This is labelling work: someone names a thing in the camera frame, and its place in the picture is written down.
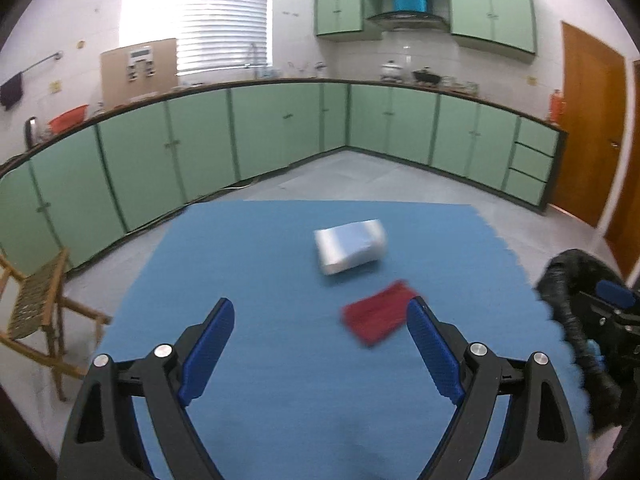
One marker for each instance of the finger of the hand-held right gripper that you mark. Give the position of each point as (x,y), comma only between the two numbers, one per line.
(617,292)

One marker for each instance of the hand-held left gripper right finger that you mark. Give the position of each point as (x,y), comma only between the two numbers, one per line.
(430,345)

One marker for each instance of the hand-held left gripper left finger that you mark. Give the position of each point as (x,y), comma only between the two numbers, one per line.
(210,345)

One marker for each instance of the black trash bag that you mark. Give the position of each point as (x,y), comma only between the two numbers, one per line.
(565,290)

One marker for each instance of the plain red pouch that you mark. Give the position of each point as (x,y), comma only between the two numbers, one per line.
(375,315)

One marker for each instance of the blue table mat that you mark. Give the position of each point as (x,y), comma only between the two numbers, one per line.
(280,285)

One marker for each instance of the brown wooden door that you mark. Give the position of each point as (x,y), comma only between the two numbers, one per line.
(627,200)
(590,125)

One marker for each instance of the silver-white wrapped packet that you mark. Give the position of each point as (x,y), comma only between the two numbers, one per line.
(350,246)

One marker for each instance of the wooden woven chair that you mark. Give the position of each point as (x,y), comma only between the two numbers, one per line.
(37,295)

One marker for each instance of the red thermos flask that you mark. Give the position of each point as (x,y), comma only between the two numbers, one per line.
(556,107)

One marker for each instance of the green base cabinets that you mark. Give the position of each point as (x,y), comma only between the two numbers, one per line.
(200,140)

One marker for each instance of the red plastic basin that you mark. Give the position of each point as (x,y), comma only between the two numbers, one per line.
(69,117)

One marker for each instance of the black wok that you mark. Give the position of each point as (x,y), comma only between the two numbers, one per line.
(426,76)

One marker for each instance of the cardboard box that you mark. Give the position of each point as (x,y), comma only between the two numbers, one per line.
(160,80)

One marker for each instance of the white cooking pot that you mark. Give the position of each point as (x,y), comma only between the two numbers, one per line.
(391,71)

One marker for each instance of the steel kettle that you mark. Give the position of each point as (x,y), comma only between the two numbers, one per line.
(32,132)

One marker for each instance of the metal faucet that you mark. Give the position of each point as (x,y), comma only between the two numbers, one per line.
(252,60)

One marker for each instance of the dark hanging cloth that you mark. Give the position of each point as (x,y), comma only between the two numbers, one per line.
(11,91)

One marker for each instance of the range hood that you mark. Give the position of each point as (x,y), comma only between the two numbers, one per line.
(407,21)

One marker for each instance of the white window blinds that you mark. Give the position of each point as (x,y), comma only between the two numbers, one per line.
(200,15)

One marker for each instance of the green wall cabinets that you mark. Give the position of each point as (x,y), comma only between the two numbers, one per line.
(500,10)

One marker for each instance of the metal towel rail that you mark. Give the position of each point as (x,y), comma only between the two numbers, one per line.
(40,62)

